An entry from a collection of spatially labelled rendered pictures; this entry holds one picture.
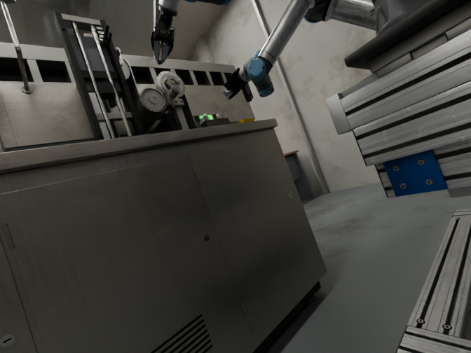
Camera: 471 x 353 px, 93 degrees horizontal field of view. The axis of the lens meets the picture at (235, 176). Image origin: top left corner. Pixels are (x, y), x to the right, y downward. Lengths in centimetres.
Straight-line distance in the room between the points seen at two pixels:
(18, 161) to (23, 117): 74
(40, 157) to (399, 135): 79
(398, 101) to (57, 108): 138
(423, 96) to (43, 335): 90
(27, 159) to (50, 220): 15
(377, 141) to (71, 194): 73
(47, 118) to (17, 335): 98
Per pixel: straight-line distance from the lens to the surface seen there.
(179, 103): 116
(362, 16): 121
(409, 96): 55
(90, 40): 115
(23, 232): 70
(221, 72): 207
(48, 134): 140
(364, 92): 57
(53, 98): 148
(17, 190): 72
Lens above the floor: 66
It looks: 2 degrees up
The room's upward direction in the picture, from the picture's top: 20 degrees counter-clockwise
